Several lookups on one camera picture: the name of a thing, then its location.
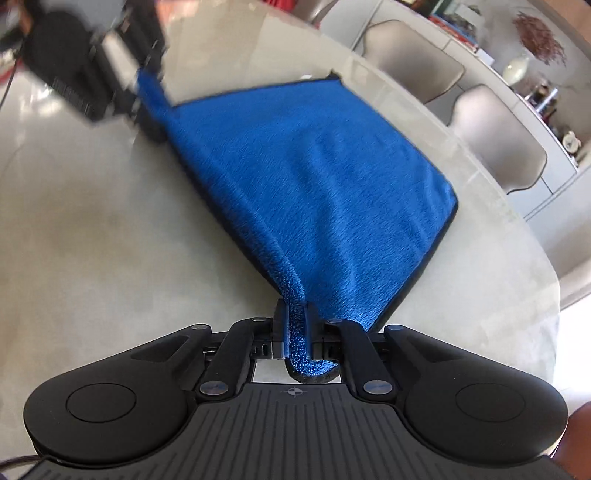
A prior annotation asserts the white vase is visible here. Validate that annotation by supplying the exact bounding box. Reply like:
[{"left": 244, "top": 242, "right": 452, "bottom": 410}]
[{"left": 502, "top": 52, "right": 530, "bottom": 87}]

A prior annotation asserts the person's leg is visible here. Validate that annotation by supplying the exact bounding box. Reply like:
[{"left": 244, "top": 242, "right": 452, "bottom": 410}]
[{"left": 551, "top": 401, "right": 591, "bottom": 480}]

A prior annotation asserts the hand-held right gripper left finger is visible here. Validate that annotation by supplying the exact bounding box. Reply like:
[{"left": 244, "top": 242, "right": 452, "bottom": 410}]
[{"left": 132, "top": 300, "right": 290, "bottom": 400}]

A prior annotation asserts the black cable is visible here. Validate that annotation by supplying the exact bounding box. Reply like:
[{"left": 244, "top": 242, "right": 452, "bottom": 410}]
[{"left": 0, "top": 453, "right": 44, "bottom": 468}]

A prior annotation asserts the dark bottles cluster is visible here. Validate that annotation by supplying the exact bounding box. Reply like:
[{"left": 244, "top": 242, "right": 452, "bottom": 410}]
[{"left": 525, "top": 78, "right": 563, "bottom": 121}]

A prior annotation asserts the red dried flower bunch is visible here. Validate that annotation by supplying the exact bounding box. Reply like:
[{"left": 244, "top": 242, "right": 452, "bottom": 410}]
[{"left": 512, "top": 11, "right": 568, "bottom": 66}]

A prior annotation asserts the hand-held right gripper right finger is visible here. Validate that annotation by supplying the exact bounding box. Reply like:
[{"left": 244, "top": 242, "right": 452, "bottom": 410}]
[{"left": 305, "top": 303, "right": 462, "bottom": 398}]

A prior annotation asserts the beige upholstered chair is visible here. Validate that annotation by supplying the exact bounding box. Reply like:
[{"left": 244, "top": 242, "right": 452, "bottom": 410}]
[
  {"left": 449, "top": 84, "right": 549, "bottom": 195},
  {"left": 364, "top": 19, "right": 466, "bottom": 105}
]

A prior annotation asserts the stack of books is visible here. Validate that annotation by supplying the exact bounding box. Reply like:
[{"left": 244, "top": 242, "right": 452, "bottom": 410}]
[{"left": 428, "top": 0, "right": 482, "bottom": 48}]

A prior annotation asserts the blue towel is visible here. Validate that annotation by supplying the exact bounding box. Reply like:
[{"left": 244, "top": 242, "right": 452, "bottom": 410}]
[{"left": 136, "top": 69, "right": 459, "bottom": 385}]

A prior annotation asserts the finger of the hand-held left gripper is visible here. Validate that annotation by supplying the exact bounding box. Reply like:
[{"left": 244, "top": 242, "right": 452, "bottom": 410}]
[
  {"left": 137, "top": 25, "right": 166, "bottom": 77},
  {"left": 131, "top": 104, "right": 168, "bottom": 143}
]

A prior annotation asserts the white sideboard cabinet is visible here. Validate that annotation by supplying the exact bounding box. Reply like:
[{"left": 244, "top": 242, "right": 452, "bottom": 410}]
[{"left": 323, "top": 0, "right": 591, "bottom": 223}]

